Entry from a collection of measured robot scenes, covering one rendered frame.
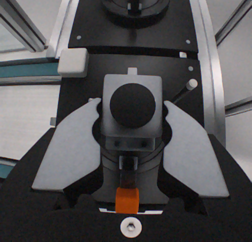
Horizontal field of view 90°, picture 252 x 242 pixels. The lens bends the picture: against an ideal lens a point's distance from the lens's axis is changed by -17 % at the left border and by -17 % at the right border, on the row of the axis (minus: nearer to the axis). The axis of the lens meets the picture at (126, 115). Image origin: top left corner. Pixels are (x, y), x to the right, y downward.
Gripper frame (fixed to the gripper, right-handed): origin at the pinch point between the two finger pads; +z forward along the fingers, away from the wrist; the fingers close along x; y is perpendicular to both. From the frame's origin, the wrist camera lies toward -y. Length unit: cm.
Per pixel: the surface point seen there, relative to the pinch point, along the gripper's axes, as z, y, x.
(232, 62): 29.2, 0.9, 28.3
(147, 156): 3.7, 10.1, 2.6
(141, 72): 13.7, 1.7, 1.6
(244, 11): 16.9, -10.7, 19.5
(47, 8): 41, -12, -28
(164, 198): 0.6, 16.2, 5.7
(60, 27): 21.6, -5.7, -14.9
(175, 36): 18.9, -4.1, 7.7
